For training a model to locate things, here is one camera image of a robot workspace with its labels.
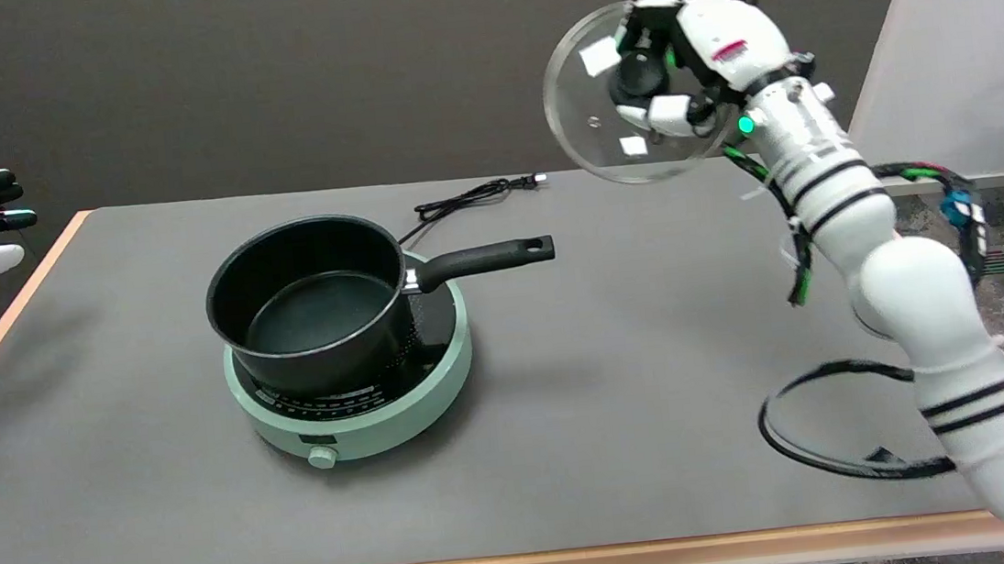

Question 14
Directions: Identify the mint green induction cooker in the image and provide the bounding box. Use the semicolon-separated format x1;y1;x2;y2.
215;247;483;479

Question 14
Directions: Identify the black soup pot with handle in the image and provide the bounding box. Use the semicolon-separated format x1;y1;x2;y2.
198;193;567;408

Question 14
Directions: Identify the black power cord with plug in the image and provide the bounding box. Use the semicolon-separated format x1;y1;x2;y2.
392;173;550;247

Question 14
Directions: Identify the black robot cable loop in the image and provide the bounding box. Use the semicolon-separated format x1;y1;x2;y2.
752;331;1004;554

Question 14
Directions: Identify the green black robot wire bundle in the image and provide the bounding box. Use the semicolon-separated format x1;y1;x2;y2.
722;121;994;314

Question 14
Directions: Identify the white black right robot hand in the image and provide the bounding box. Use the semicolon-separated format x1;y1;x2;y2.
602;0;822;147

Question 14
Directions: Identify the glass pot lid black knob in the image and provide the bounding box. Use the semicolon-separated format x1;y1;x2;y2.
535;0;746;193

